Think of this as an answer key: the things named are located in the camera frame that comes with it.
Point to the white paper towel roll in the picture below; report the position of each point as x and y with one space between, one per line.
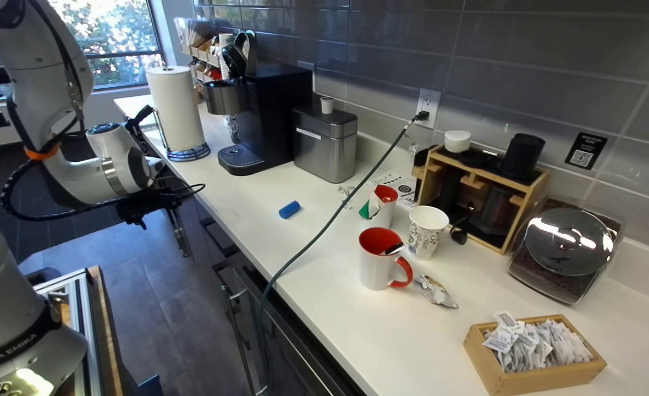
173 91

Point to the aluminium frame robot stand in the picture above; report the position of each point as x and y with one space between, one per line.
84 306

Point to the wooden pod organizer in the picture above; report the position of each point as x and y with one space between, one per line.
485 205

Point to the white patterned paper cup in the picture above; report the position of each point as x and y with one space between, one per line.
426 229

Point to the dark wooden top drawer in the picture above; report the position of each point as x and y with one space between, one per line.
222 243

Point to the stainless steel canister box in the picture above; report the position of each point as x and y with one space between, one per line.
324 144

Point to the white mug red inside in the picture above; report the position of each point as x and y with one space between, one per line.
382 264

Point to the white wall outlet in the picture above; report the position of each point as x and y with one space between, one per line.
427 107

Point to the small blue block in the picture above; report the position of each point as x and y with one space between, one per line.
288 210

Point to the black Keurig coffee maker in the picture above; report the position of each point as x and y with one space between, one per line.
261 108

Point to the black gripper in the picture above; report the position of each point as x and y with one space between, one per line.
163 194

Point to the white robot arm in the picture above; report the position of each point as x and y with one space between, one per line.
49 84

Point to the lower cabinet drawers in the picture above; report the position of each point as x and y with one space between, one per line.
278 352

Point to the crumpled foil wrapper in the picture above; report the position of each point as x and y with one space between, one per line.
436 291

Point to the wooden tray of packets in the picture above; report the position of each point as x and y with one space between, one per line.
531 355

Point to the small white red cup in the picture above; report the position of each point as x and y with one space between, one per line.
383 203

